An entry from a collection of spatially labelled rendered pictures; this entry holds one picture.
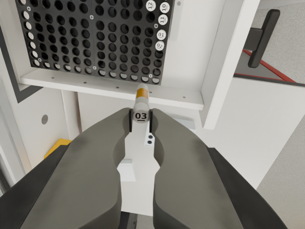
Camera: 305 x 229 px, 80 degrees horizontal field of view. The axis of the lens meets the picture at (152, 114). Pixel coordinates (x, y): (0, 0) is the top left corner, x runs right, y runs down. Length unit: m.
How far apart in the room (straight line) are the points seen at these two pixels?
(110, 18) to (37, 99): 0.23
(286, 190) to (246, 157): 1.56
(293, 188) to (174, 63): 1.93
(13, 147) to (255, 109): 0.53
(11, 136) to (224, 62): 0.36
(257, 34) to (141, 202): 0.67
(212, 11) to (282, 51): 1.04
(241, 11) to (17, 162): 0.43
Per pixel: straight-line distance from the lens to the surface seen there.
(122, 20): 0.29
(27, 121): 0.42
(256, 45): 0.30
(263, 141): 0.60
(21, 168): 0.45
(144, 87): 0.16
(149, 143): 0.52
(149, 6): 0.27
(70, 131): 0.58
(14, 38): 0.41
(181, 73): 0.37
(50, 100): 0.47
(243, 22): 0.27
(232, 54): 0.27
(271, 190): 2.12
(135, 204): 0.81
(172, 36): 0.34
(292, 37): 1.37
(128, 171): 0.64
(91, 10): 0.31
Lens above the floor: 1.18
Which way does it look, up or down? 58 degrees down
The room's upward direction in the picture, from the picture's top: 168 degrees counter-clockwise
